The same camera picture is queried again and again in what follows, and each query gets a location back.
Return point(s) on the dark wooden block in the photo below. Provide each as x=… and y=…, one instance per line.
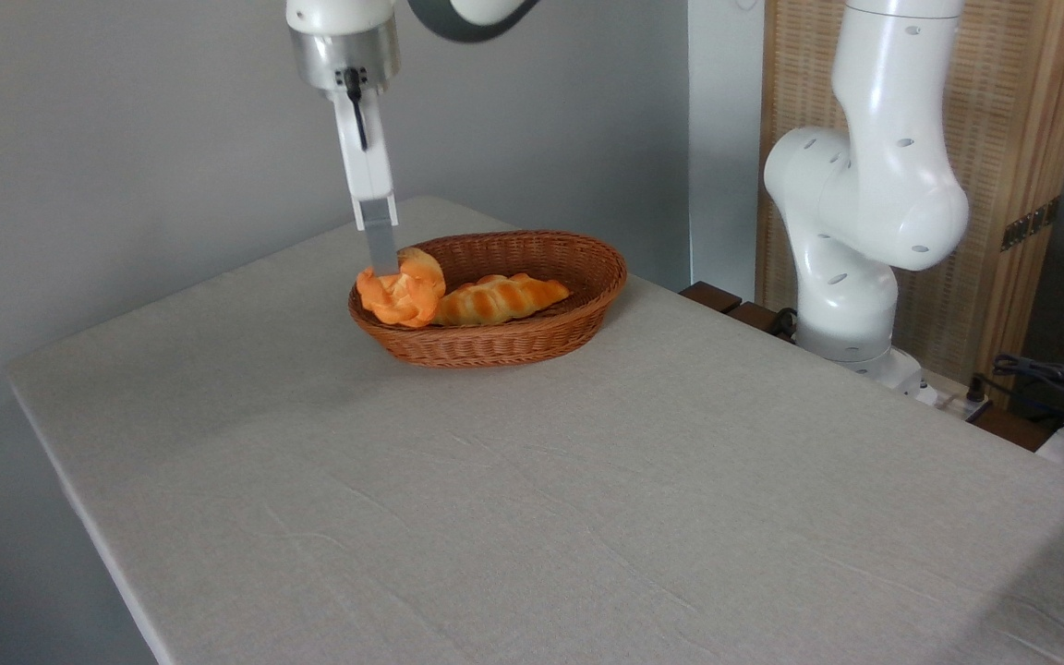
x=709, y=296
x=758, y=319

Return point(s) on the orange croissant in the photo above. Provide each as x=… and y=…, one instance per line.
x=403, y=294

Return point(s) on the golden braided bread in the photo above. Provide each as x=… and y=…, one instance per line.
x=504, y=300

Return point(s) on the beige tablecloth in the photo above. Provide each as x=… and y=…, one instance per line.
x=532, y=499

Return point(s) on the wooden woven folding screen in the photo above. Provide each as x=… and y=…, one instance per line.
x=1012, y=111

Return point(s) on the brown wooden board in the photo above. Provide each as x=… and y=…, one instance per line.
x=1012, y=429

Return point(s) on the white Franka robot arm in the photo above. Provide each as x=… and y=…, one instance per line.
x=883, y=185

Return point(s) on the brown wicker basket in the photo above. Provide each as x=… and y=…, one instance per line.
x=532, y=344

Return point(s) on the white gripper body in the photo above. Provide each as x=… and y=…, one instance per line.
x=368, y=157

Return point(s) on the dark metal screen hinge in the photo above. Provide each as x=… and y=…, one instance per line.
x=1031, y=224

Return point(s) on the white power strip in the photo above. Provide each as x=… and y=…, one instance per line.
x=943, y=395

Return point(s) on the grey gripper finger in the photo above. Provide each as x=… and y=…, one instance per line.
x=380, y=242

